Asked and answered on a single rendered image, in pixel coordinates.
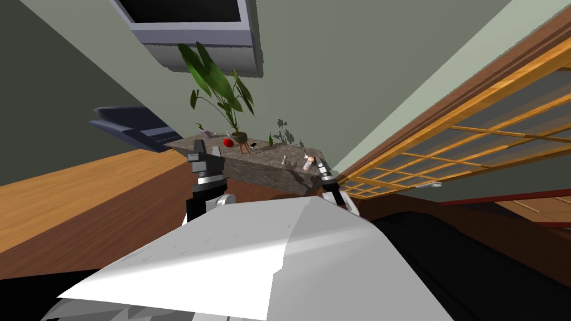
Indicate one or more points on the grey stone table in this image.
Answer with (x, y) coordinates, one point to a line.
(261, 168)

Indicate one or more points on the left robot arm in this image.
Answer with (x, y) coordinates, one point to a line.
(203, 198)

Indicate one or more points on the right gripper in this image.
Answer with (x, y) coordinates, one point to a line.
(326, 174)

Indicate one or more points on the large green potted plant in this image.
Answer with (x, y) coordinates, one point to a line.
(218, 84)

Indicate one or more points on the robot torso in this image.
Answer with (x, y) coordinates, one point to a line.
(232, 263)

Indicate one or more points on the grey framed window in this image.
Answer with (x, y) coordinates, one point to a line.
(200, 38)

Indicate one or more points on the dark blue armchair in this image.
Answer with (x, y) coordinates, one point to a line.
(134, 127)

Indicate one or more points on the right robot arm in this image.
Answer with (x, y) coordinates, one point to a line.
(468, 276)

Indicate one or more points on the wooden lattice sliding door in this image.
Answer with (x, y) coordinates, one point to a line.
(490, 133)

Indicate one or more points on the pale beige bottle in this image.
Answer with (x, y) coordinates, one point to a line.
(308, 164)

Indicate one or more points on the small sprout in pink pot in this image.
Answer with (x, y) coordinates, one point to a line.
(205, 132)

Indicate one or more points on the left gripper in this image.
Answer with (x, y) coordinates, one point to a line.
(207, 166)

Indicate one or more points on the red apple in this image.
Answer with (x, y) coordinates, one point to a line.
(228, 143)

